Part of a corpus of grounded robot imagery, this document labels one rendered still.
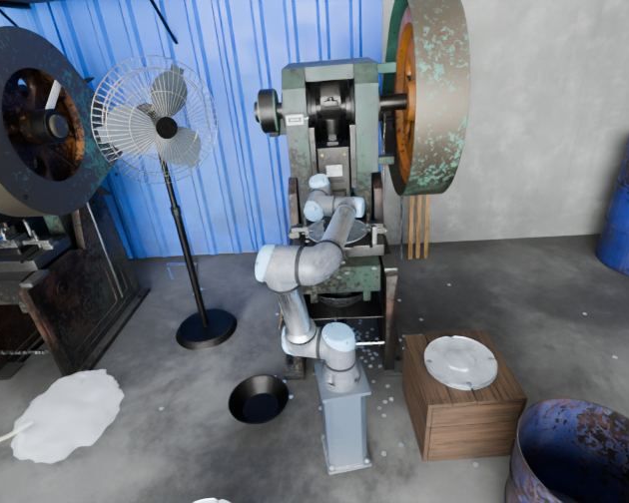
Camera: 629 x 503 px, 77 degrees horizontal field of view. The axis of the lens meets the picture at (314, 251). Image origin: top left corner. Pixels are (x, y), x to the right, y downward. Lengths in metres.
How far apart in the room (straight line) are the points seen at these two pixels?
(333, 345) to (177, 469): 0.98
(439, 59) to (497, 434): 1.45
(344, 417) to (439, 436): 0.41
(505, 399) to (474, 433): 0.21
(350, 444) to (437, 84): 1.40
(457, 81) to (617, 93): 2.22
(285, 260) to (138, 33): 2.36
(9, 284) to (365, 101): 1.96
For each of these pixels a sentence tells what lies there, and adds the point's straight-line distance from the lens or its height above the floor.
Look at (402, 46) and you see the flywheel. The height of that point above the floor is 1.54.
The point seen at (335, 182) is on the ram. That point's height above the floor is 1.01.
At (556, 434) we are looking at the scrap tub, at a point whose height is 0.30.
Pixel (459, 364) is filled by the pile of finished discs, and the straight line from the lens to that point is 1.81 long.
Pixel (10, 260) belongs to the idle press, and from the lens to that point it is 2.59.
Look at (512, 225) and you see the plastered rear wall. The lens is 3.65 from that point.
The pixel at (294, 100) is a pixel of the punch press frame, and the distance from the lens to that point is 1.74.
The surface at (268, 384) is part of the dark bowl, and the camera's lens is 2.20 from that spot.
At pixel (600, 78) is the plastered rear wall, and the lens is 3.55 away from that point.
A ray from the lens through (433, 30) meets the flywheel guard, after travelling 1.58.
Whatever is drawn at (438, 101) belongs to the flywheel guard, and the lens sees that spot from 1.51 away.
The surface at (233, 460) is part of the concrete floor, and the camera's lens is 2.01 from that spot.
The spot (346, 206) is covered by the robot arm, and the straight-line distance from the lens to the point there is 1.42.
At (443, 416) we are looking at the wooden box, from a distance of 1.75.
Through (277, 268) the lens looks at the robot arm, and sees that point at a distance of 1.15.
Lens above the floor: 1.62
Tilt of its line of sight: 29 degrees down
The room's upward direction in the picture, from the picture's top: 5 degrees counter-clockwise
